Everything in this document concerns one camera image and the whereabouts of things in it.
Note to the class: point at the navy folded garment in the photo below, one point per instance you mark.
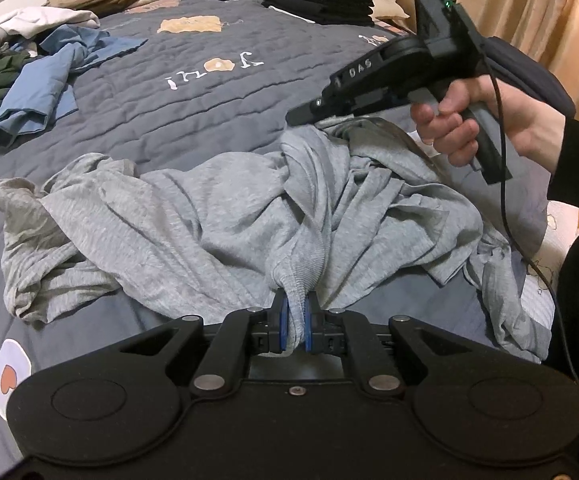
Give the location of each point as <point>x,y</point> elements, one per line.
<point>534,75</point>

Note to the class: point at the stack of black folded clothes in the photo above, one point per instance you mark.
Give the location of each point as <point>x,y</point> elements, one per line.
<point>324,2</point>

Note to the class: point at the white garment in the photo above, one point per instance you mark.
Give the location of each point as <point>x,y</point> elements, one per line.
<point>29,22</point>

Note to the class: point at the printed cream bed sheet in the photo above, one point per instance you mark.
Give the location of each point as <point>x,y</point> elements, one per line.
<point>539,285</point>

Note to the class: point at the grey quilted bedspread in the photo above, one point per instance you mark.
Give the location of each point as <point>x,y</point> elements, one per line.
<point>194,110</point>

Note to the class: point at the grey long-sleeved shirt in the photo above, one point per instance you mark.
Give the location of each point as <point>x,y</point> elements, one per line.
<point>209,220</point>

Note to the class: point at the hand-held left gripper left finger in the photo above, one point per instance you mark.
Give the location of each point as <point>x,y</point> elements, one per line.
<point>282,327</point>

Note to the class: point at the blue shirt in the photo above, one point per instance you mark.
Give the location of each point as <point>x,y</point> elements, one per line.
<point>34,90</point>

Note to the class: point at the beige curtain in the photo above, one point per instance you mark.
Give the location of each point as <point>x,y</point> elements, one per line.
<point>519,0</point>

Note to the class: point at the person's right hand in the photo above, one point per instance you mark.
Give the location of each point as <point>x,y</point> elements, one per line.
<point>444,127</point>

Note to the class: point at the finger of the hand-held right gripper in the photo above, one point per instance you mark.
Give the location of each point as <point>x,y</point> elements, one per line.
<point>309,112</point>

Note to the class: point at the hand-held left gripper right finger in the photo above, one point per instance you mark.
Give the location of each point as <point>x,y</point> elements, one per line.
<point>312,327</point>

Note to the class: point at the cream pillow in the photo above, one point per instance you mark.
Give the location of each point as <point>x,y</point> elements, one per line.
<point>389,7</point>

